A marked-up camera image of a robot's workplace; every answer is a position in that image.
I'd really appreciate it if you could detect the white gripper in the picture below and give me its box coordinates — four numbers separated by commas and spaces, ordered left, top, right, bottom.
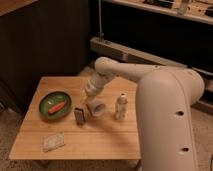
82, 80, 102, 104

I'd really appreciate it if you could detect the dark eraser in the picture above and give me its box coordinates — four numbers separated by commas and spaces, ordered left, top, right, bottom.
74, 107, 86, 125

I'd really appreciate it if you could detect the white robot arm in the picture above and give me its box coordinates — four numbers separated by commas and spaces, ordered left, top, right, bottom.
84, 57, 204, 171

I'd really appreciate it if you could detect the white tipped-over cup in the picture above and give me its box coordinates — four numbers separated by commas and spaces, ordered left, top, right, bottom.
87, 100, 106, 117

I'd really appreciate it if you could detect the green bowl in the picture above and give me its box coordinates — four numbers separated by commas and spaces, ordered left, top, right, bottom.
39, 91, 72, 121

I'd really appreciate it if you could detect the small white bottle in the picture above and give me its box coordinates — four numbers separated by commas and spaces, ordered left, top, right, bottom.
115, 93, 128, 120

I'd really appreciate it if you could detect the orange carrot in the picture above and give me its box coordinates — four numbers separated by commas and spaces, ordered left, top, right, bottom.
48, 101, 66, 115

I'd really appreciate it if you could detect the wooden table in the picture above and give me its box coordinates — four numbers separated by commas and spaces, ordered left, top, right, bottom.
9, 77, 140, 160

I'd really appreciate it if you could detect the clear plastic snack packet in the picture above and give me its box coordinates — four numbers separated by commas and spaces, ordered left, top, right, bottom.
43, 133, 65, 152

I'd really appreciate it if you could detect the dark wooden cabinet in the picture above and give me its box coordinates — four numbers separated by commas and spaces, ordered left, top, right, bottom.
0, 0, 90, 113

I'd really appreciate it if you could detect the metal shelf rack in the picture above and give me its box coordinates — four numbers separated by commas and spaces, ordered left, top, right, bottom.
89, 0, 213, 115

